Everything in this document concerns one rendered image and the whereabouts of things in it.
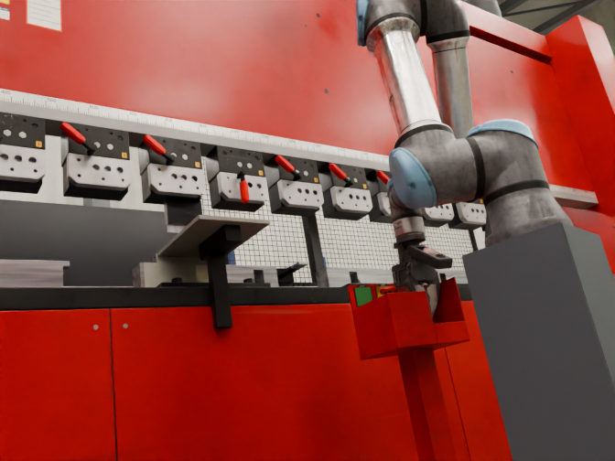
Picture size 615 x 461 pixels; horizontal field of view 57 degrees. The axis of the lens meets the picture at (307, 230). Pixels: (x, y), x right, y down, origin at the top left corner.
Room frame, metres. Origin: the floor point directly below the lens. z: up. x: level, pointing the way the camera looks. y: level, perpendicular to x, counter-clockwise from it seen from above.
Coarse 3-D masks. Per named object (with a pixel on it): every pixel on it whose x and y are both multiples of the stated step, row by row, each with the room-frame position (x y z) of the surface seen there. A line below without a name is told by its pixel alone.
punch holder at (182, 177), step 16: (144, 144) 1.36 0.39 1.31; (160, 144) 1.35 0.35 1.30; (176, 144) 1.38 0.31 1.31; (192, 144) 1.41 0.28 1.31; (144, 160) 1.36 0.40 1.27; (160, 160) 1.35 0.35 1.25; (176, 160) 1.38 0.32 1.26; (192, 160) 1.41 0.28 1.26; (144, 176) 1.38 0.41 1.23; (160, 176) 1.35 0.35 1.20; (176, 176) 1.38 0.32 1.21; (192, 176) 1.40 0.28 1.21; (144, 192) 1.39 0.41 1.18; (160, 192) 1.35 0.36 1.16; (176, 192) 1.37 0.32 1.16; (192, 192) 1.40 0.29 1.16
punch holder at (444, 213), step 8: (424, 208) 1.93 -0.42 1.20; (432, 208) 1.95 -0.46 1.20; (440, 208) 1.98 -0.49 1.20; (448, 208) 2.01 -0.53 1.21; (424, 216) 1.95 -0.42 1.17; (432, 216) 1.94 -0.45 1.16; (440, 216) 1.97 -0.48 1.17; (448, 216) 2.00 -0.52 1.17; (424, 224) 2.01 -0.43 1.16; (432, 224) 2.03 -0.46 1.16; (440, 224) 2.04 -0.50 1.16
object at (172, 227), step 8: (168, 200) 1.39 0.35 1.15; (176, 200) 1.41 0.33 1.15; (184, 200) 1.42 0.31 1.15; (192, 200) 1.43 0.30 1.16; (200, 200) 1.45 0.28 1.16; (168, 208) 1.39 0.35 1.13; (176, 208) 1.40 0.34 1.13; (184, 208) 1.42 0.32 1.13; (192, 208) 1.43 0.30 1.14; (200, 208) 1.45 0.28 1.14; (168, 216) 1.39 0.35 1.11; (176, 216) 1.40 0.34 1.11; (184, 216) 1.42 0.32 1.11; (192, 216) 1.43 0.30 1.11; (168, 224) 1.40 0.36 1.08; (176, 224) 1.40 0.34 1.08; (184, 224) 1.42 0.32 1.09
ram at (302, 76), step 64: (64, 0) 1.22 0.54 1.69; (128, 0) 1.32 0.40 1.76; (192, 0) 1.44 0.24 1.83; (256, 0) 1.58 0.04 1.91; (320, 0) 1.76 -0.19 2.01; (0, 64) 1.13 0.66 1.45; (64, 64) 1.21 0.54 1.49; (128, 64) 1.31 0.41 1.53; (192, 64) 1.43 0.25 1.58; (256, 64) 1.56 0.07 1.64; (320, 64) 1.72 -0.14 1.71; (512, 64) 2.46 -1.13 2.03; (128, 128) 1.31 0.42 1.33; (256, 128) 1.54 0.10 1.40; (320, 128) 1.69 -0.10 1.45; (384, 128) 1.87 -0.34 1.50
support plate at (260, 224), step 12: (204, 216) 1.16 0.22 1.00; (216, 216) 1.17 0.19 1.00; (192, 228) 1.20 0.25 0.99; (204, 228) 1.21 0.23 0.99; (216, 228) 1.22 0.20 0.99; (240, 228) 1.25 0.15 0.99; (252, 228) 1.26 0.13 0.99; (180, 240) 1.26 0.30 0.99; (192, 240) 1.28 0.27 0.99; (204, 240) 1.29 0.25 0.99; (168, 252) 1.34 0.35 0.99; (180, 252) 1.36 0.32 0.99; (192, 252) 1.38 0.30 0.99; (228, 252) 1.42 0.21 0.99
